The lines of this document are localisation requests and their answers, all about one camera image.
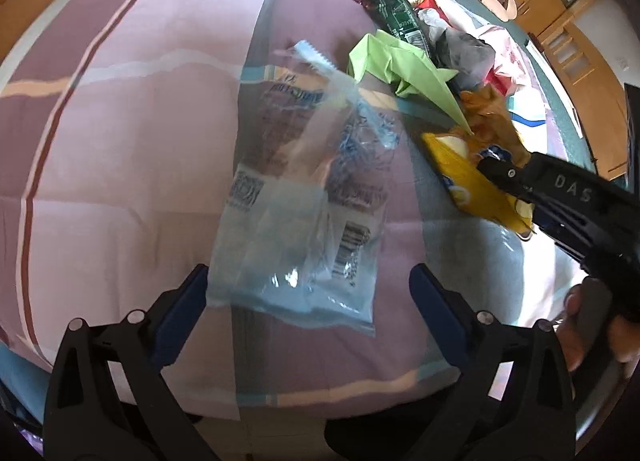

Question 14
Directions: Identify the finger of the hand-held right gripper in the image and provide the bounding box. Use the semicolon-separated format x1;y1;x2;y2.
476;157;537;204

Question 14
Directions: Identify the black screen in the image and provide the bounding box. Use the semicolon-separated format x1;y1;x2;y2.
624;83;640;184

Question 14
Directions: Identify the yellow snack packet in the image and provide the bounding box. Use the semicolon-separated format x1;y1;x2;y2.
420;133;538;242

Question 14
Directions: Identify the pink patchwork blanket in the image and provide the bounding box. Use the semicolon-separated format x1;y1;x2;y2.
0;0;576;417

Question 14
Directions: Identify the dark green snack wrapper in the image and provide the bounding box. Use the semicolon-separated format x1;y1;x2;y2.
352;0;436;49

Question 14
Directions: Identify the wooden cabinet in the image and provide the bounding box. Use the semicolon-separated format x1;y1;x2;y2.
515;0;640;176

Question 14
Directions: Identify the pink plastic bag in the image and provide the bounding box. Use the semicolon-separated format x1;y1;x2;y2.
475;23;531;94

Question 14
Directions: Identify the orange crumpled wrapper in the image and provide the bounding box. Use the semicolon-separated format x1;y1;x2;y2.
457;86;531;166

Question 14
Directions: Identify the green crumpled paper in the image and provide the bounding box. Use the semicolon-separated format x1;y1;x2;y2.
347;30;476;136

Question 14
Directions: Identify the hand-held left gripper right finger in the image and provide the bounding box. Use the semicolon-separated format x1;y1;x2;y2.
409;263;583;461

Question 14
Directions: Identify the grey plastic bag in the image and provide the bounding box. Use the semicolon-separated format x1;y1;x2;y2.
432;28;496;92

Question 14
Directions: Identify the clear plastic bag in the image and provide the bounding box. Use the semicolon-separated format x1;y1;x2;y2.
207;40;402;339

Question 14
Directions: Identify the white crumpled plastic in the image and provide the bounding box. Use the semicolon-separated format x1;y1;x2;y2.
417;8;451;42

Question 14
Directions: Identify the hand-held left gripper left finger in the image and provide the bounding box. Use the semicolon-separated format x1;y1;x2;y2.
44;263;236;461

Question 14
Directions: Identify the person's right hand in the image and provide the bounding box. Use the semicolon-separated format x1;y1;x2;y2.
555;283;640;373

